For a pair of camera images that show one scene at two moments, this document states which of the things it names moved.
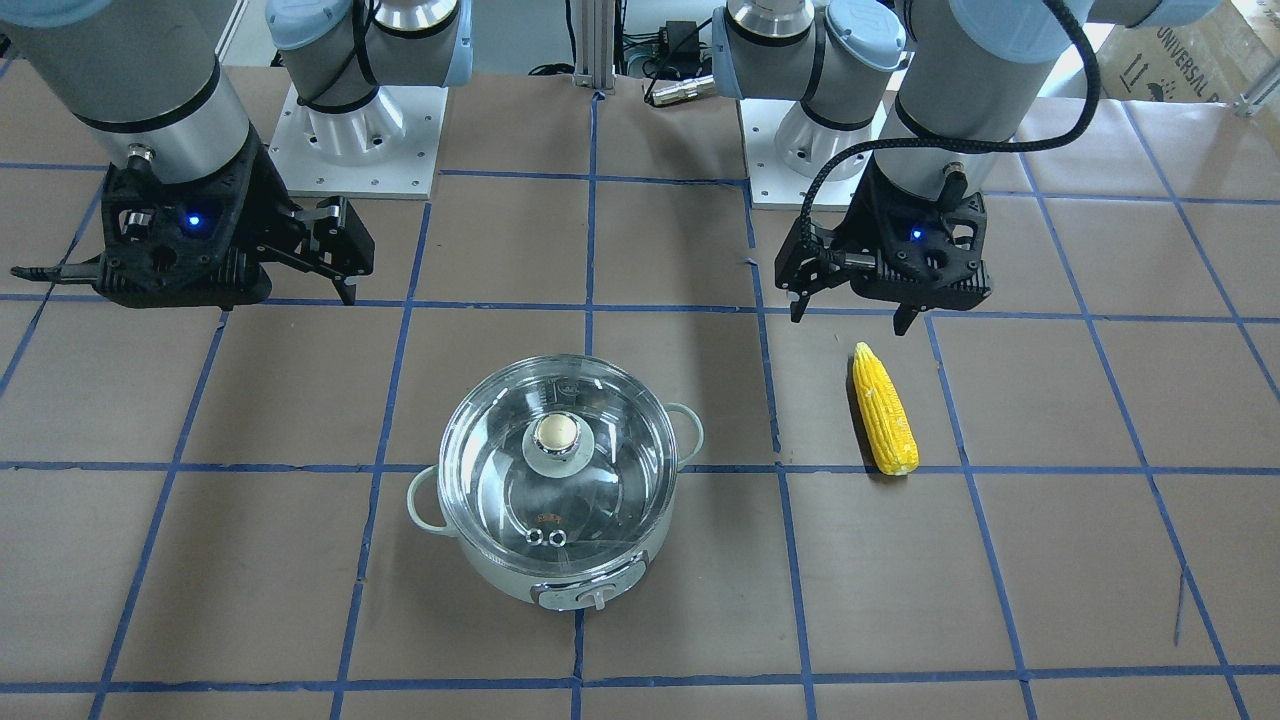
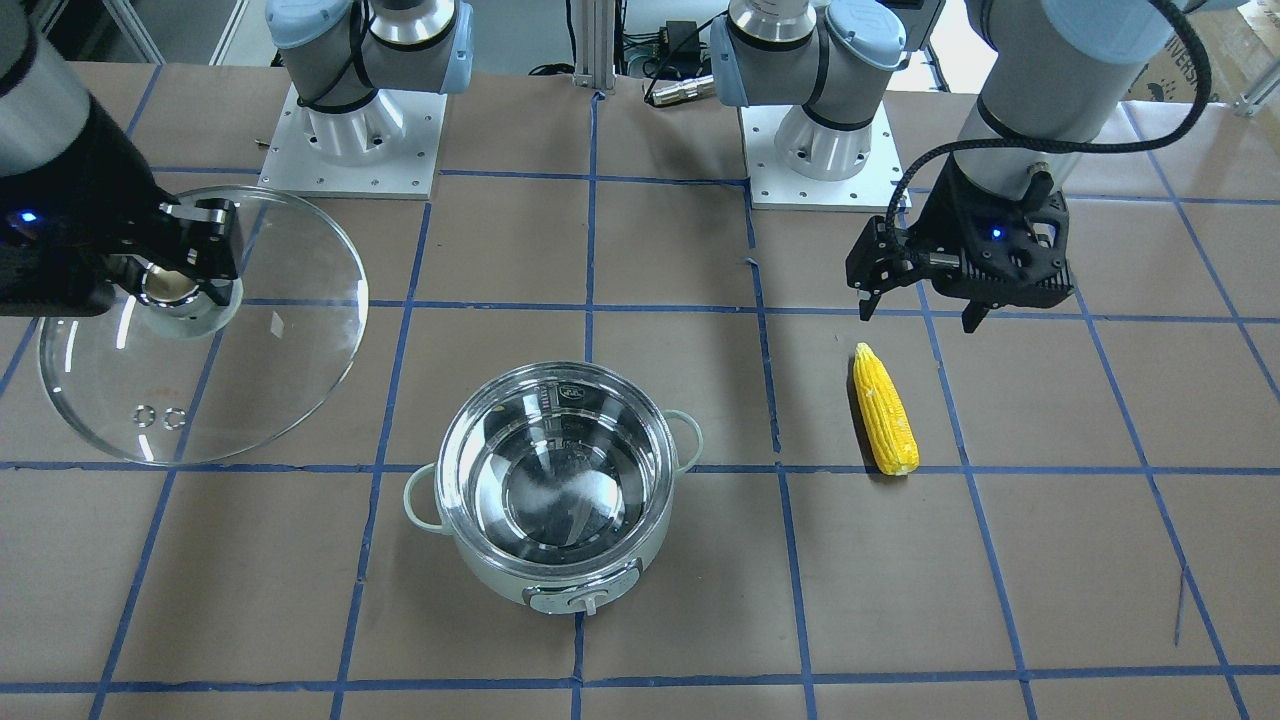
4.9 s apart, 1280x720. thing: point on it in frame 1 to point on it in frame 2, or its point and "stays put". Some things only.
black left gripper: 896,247 to 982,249
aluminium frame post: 594,22 stays put
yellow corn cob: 886,411 stays put
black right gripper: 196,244 to 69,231
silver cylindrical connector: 683,90 stays put
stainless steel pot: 558,474 stays put
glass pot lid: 557,466 to 169,379
